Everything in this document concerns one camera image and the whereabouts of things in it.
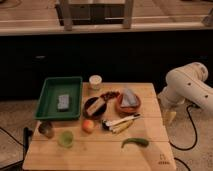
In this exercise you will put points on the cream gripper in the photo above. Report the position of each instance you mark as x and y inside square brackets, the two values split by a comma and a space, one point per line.
[168, 116]

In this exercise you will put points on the green pepper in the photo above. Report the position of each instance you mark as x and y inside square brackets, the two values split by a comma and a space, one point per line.
[139, 141]

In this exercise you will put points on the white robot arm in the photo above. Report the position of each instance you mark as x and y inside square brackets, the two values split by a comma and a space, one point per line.
[185, 83]

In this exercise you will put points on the green plastic cup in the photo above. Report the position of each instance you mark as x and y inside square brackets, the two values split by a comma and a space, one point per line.
[65, 139]

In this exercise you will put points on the dark glass cup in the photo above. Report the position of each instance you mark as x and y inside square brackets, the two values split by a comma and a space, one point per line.
[46, 129]

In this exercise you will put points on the orange plate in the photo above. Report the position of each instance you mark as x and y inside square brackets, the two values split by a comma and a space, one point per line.
[124, 107]

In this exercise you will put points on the grey folded cloth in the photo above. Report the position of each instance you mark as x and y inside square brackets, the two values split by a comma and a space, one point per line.
[129, 98]

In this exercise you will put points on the yellow corn cob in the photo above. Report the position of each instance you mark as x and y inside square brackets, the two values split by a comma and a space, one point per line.
[122, 127]

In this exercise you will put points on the red chili peppers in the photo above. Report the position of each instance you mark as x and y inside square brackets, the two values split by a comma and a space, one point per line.
[109, 95]

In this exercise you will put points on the bread piece in bowl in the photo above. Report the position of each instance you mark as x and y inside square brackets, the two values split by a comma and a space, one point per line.
[95, 106]

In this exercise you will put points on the dark brown bowl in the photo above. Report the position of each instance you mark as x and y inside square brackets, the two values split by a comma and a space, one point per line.
[98, 113]

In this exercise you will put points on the orange fruit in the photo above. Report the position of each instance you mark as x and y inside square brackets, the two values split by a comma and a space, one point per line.
[88, 126]

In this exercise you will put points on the white lidded jar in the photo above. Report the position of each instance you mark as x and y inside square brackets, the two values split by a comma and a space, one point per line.
[95, 82]

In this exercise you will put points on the grey sponge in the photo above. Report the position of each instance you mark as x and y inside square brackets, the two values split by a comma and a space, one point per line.
[63, 102]

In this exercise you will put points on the green plastic tray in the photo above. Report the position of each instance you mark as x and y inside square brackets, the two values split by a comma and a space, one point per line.
[52, 88]

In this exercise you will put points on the wooden stool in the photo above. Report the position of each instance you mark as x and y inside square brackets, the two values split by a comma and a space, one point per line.
[72, 13]

